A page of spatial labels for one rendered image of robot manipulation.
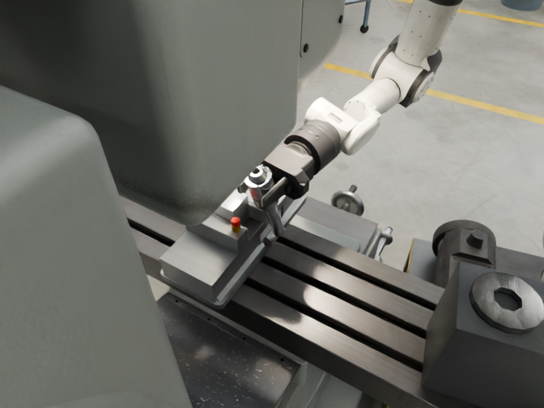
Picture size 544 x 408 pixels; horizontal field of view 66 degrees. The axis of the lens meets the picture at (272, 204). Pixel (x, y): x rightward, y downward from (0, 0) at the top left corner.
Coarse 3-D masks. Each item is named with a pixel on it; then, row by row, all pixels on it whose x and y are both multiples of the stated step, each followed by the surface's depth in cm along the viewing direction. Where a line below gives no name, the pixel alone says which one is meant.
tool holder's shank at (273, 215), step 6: (264, 210) 76; (270, 210) 76; (276, 210) 77; (270, 216) 78; (276, 216) 78; (270, 222) 80; (276, 222) 80; (282, 222) 82; (276, 228) 81; (282, 228) 82; (276, 234) 83; (282, 234) 83
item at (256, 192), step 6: (270, 174) 69; (246, 180) 70; (270, 180) 69; (252, 186) 69; (258, 186) 69; (264, 186) 69; (270, 186) 70; (252, 192) 70; (258, 192) 70; (264, 192) 70; (258, 198) 71; (258, 204) 73
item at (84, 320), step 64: (0, 128) 15; (64, 128) 15; (0, 192) 13; (64, 192) 16; (0, 256) 14; (64, 256) 17; (128, 256) 20; (0, 320) 15; (64, 320) 18; (128, 320) 22; (0, 384) 16; (64, 384) 19; (128, 384) 24
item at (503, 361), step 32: (448, 288) 65; (480, 288) 57; (512, 288) 57; (448, 320) 60; (480, 320) 55; (512, 320) 54; (448, 352) 59; (480, 352) 56; (512, 352) 54; (448, 384) 64; (480, 384) 61; (512, 384) 58
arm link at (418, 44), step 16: (416, 0) 85; (416, 16) 86; (432, 16) 84; (448, 16) 84; (416, 32) 88; (432, 32) 87; (400, 48) 93; (416, 48) 90; (432, 48) 90; (416, 64) 93; (432, 64) 92; (432, 80) 96; (416, 96) 95
